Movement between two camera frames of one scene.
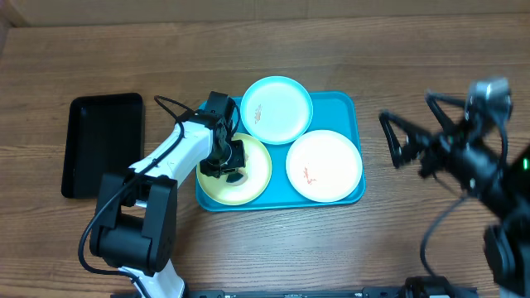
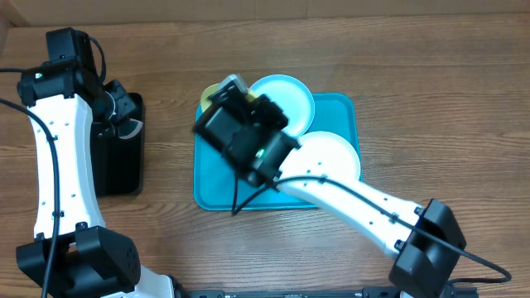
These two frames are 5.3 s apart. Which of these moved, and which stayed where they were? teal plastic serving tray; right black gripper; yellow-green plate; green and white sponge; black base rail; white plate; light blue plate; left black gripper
Moved: right black gripper; green and white sponge; yellow-green plate; left black gripper
Stayed: black base rail; white plate; light blue plate; teal plastic serving tray
